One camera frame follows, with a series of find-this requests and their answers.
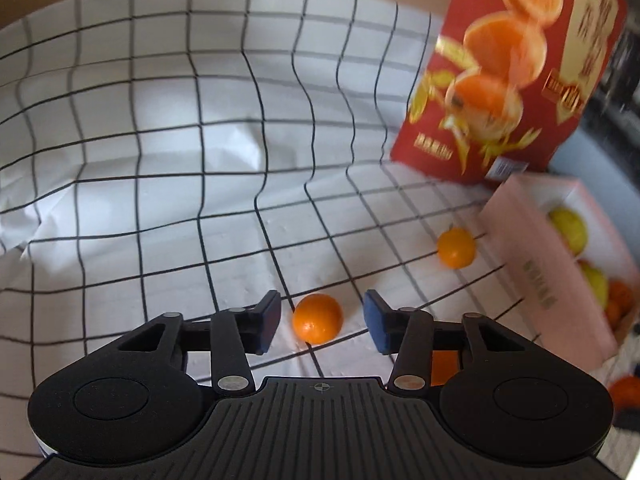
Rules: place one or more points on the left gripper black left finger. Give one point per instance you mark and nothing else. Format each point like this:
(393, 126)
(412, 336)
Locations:
(228, 337)

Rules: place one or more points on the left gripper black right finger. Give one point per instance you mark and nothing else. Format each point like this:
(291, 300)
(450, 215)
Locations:
(411, 335)

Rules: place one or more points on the small mandarin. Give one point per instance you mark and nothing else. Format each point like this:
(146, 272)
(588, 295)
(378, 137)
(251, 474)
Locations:
(317, 319)

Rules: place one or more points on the large orange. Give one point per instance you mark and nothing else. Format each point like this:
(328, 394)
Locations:
(445, 364)

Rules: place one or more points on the tiny kumquat orange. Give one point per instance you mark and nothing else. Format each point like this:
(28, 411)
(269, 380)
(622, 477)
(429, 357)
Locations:
(456, 248)

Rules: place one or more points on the pink cardboard box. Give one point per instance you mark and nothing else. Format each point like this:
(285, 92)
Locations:
(559, 303)

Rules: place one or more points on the white black grid tablecloth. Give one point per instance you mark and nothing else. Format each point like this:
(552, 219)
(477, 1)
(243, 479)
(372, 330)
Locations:
(190, 155)

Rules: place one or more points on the guava inside box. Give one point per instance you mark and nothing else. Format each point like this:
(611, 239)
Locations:
(571, 227)

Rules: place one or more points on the mandarin inside box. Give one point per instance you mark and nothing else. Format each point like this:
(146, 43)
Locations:
(620, 301)

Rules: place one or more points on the red snack bag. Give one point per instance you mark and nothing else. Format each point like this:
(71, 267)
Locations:
(506, 85)

